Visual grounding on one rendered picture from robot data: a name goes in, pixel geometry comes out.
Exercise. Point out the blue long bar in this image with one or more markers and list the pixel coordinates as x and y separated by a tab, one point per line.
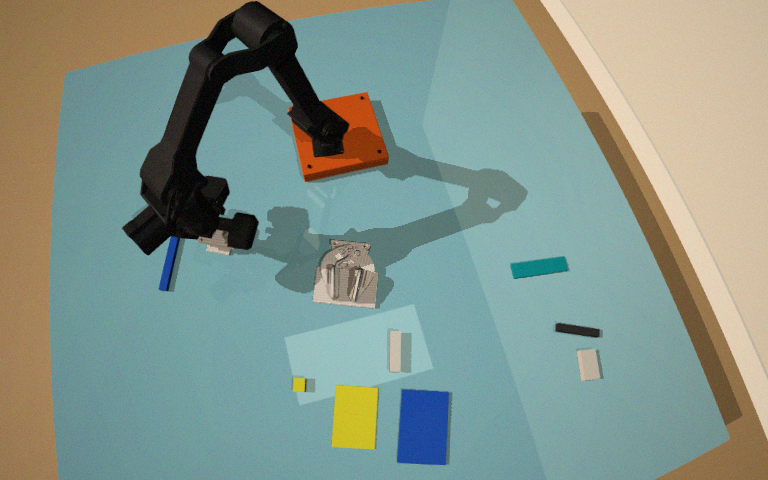
169	263

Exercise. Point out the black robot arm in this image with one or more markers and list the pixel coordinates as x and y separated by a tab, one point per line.
171	183

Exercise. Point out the teal flat bar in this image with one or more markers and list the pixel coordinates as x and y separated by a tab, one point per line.
539	267

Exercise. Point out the blue rectangular plate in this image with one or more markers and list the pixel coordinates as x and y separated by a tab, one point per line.
423	427

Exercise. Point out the black rectangular bar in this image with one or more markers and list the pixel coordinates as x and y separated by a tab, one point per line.
578	330

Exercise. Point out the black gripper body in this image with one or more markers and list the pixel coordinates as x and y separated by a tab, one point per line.
242	229

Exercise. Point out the small yellow block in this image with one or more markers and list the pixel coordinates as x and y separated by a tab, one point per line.
299	384

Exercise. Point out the yellow rectangular plate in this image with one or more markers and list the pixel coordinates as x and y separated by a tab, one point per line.
354	418

